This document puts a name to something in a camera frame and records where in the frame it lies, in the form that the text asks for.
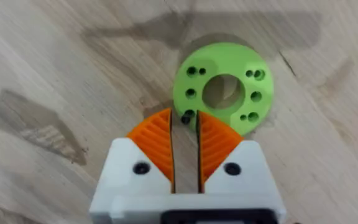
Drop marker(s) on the green disc with holes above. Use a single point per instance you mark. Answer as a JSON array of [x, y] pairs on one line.
[[225, 59]]

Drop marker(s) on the small black screw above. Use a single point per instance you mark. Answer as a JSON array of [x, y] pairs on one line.
[[185, 119]]

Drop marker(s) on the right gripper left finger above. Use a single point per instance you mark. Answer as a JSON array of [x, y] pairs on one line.
[[126, 174]]

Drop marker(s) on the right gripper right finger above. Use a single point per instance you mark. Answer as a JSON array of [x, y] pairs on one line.
[[244, 177]]

